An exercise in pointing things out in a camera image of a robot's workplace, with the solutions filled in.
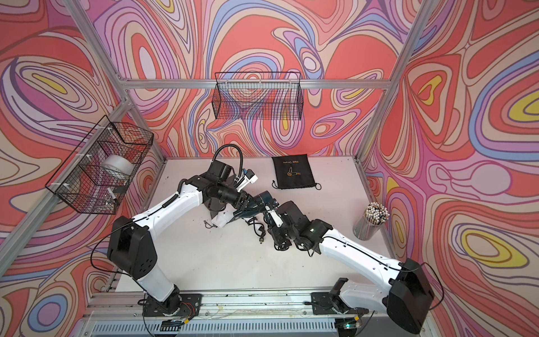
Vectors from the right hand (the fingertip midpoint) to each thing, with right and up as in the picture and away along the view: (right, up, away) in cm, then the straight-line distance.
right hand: (274, 232), depth 79 cm
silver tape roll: (-57, +26, -4) cm, 63 cm away
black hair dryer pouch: (+11, +24, +33) cm, 42 cm away
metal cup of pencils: (+36, +3, +2) cm, 36 cm away
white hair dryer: (-22, +4, +12) cm, 25 cm away
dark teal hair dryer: (-6, +10, -5) cm, 13 cm away
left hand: (-6, +10, -1) cm, 12 cm away
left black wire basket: (-67, +21, +2) cm, 71 cm away
